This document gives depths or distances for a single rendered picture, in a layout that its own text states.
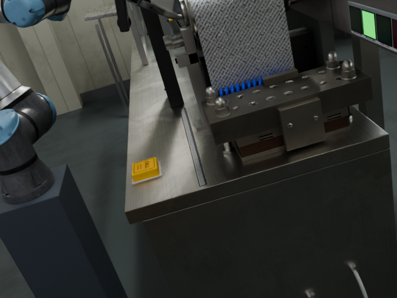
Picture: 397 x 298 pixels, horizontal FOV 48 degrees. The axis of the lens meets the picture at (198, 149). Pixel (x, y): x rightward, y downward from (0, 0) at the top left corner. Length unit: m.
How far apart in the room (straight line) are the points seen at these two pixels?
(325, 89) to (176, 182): 0.43
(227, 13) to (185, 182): 0.45
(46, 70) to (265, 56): 3.93
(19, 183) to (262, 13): 0.80
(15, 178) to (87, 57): 3.82
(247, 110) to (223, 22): 0.25
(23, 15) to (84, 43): 3.95
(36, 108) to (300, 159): 0.78
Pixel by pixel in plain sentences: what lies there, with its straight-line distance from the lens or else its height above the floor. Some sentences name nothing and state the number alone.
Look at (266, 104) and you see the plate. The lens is 1.08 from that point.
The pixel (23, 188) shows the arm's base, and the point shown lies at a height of 0.94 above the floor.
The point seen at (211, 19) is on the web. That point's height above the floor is 1.23.
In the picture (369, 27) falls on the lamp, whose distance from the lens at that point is 0.99.
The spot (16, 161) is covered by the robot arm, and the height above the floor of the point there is 1.02.
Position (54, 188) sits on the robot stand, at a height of 0.90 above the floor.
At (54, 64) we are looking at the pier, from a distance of 4.96.
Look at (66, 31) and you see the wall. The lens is 5.02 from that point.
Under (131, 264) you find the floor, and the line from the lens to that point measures 2.41.
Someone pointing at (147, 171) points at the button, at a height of 0.92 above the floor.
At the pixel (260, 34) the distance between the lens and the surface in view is 1.22.
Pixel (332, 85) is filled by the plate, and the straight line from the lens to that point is 1.12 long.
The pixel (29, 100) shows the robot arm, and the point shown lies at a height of 1.13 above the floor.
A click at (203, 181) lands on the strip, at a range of 1.09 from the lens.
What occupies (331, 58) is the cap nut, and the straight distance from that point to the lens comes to 1.22.
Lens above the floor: 1.45
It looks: 26 degrees down
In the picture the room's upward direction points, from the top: 16 degrees counter-clockwise
